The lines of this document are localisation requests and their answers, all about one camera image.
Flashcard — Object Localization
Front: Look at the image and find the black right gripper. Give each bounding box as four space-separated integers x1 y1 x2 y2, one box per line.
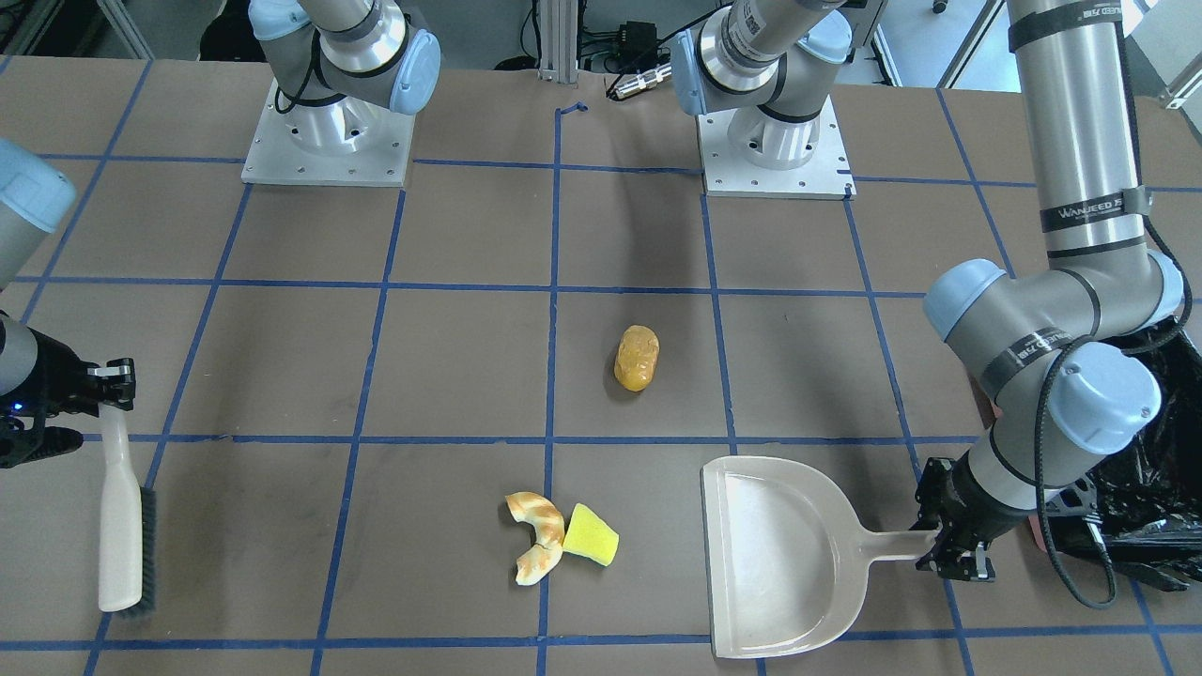
1 324 136 468

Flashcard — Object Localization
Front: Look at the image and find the yellow sponge wedge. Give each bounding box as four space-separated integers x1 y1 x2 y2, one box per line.
563 503 620 567

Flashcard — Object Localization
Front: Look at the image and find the beige hand brush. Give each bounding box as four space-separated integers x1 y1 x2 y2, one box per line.
99 407 156 619

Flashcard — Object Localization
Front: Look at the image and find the yellow toy potato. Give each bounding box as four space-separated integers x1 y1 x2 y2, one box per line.
613 325 661 392

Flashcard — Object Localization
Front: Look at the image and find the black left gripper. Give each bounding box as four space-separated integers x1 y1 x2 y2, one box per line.
914 457 1035 583

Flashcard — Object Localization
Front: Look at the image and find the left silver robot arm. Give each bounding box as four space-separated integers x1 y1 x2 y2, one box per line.
915 1 1186 581

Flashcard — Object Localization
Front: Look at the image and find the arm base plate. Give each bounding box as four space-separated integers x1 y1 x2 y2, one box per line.
696 97 857 200
240 82 415 189

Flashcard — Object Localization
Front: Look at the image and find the toy croissant bread piece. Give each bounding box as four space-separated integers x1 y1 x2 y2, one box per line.
505 491 565 587

